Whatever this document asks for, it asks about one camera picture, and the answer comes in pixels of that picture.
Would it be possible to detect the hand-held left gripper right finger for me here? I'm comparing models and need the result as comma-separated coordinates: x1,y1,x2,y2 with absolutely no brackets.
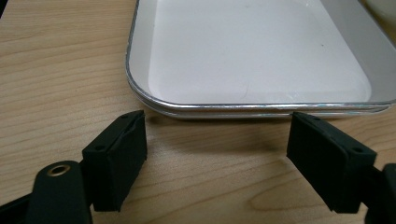
286,111,377,215

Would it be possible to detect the cream bowl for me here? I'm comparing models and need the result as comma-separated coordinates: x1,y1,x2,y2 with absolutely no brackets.
365,0,396,20

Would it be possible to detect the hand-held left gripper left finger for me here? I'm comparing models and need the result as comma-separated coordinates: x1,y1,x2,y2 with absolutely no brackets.
81,109,149,213

